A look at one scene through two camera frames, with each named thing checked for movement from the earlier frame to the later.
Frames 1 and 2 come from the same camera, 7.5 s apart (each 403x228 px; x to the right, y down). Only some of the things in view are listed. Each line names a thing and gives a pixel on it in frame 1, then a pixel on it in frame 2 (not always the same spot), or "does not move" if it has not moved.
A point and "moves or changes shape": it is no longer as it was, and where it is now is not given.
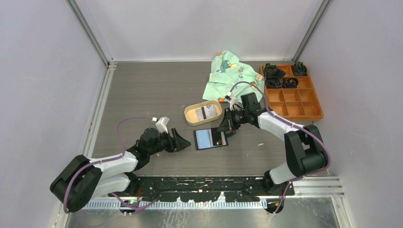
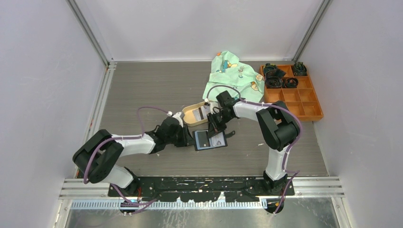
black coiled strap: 290,82 does not move
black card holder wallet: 207,138 does not move
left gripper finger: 179,143 -> 190,140
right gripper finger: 226,125 -> 212,129
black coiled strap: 273,81 does not move
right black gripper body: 239,117 -> 221,118
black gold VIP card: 216,137 -> 203,139
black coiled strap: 300,69 does not move
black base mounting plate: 172,189 does not move
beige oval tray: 203,112 does not move
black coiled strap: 271,71 does not move
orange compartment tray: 299,103 does not move
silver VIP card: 206,111 moves or changes shape
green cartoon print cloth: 228,76 does not move
